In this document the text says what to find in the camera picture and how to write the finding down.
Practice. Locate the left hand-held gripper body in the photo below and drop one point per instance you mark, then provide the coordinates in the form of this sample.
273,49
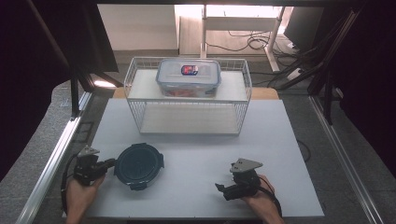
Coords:
85,169

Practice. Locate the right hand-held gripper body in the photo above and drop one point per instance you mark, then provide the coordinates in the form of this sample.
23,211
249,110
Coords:
244,186

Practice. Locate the black round food container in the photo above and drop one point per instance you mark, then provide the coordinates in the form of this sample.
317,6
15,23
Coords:
138,165

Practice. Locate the clear rectangular food container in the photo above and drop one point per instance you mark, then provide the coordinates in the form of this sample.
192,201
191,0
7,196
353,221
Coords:
186,79

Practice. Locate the person's right hand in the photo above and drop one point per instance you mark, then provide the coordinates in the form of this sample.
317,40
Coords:
264,197

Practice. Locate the person's left hand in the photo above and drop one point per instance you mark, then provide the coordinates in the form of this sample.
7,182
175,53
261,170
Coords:
81,194

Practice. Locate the black metal stand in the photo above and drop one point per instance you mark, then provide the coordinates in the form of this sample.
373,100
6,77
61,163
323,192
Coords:
327,90
74,96

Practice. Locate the wooden table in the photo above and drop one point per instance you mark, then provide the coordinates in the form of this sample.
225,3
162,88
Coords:
264,93

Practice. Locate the white cabinet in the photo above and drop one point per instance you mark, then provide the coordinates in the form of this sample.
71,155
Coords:
137,28

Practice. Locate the aluminium frame rail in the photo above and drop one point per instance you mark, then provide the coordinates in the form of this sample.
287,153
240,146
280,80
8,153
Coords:
342,155
53,165

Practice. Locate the white desk frame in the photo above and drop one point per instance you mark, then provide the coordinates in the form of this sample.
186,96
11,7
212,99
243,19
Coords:
236,23

